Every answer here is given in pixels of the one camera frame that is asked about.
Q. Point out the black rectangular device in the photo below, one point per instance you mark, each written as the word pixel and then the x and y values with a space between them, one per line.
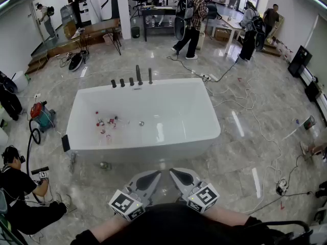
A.
pixel 65 143

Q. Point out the small white cabinet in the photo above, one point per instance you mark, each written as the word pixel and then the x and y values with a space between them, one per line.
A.
pixel 200 41

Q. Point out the low wall cabinet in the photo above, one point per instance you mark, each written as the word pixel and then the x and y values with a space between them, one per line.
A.
pixel 316 93

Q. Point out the cardboard box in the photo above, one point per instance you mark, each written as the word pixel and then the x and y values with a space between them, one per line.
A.
pixel 222 34
pixel 69 29

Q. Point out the black and white shell pack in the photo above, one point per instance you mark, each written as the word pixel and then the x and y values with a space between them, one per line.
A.
pixel 76 61

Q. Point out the person's left forearm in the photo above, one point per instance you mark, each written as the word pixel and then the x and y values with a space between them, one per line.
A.
pixel 110 226

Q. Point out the grey water dispenser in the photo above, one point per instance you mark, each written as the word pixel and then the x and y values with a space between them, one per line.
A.
pixel 67 14

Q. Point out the black trash bin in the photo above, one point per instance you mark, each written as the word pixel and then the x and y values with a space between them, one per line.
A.
pixel 135 32

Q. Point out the black curved tube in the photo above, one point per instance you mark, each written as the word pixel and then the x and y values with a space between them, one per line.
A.
pixel 288 223

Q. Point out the black shelf table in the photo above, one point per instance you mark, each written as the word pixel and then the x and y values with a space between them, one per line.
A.
pixel 158 11

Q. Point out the wooden table with black legs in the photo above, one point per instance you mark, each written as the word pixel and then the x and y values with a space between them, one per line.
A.
pixel 102 25

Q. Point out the white table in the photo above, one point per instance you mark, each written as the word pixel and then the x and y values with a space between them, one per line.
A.
pixel 230 22

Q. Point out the black cylindrical peg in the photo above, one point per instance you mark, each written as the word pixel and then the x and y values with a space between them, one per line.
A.
pixel 122 82
pixel 114 83
pixel 131 81

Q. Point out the small black cylinder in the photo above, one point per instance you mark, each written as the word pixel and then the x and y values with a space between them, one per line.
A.
pixel 150 75

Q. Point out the white power strip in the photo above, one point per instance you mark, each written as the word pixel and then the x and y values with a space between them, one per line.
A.
pixel 208 77
pixel 37 95

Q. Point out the black curved faucet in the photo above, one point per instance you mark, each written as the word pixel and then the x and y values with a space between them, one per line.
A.
pixel 138 74

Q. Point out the wooden platform steps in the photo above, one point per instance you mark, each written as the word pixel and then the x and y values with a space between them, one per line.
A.
pixel 58 48

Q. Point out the person's black shirt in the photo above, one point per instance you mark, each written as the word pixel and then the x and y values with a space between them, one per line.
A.
pixel 178 226

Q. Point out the bundle of power adaptors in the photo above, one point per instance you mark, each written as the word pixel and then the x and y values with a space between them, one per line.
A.
pixel 281 187

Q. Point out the red and teal vacuum cleaner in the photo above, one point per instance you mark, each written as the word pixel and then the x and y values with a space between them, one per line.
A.
pixel 42 116

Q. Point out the white bucket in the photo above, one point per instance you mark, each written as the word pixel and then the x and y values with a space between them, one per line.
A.
pixel 20 82

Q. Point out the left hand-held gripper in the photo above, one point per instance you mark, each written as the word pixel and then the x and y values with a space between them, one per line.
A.
pixel 122 203

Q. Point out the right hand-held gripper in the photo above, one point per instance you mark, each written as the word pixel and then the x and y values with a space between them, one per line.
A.
pixel 204 196

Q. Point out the white printed appliance box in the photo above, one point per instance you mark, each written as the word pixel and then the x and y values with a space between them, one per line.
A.
pixel 84 10

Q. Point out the person's right forearm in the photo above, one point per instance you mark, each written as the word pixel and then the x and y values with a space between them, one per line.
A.
pixel 226 214

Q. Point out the white bathtub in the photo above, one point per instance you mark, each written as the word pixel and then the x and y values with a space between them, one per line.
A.
pixel 166 103

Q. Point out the black speaker cabinet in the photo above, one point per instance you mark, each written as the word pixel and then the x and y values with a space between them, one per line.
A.
pixel 300 60

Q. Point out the white poster panel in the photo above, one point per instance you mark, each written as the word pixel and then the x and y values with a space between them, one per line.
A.
pixel 108 6

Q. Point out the pink waste basket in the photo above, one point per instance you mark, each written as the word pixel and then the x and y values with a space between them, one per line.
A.
pixel 108 39

